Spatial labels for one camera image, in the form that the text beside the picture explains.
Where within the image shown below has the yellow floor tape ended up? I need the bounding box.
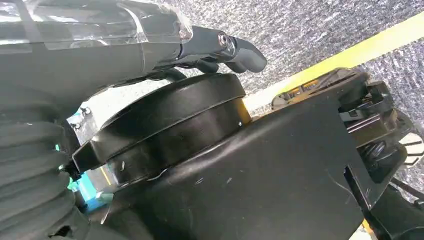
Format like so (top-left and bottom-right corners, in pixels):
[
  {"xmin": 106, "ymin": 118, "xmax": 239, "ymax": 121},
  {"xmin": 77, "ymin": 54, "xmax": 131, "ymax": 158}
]
[{"xmin": 243, "ymin": 11, "xmax": 424, "ymax": 114}]

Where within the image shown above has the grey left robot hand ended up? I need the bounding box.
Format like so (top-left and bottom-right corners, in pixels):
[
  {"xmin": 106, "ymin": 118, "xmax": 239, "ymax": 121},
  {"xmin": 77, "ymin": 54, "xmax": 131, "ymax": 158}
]
[{"xmin": 0, "ymin": 0, "xmax": 268, "ymax": 114}]

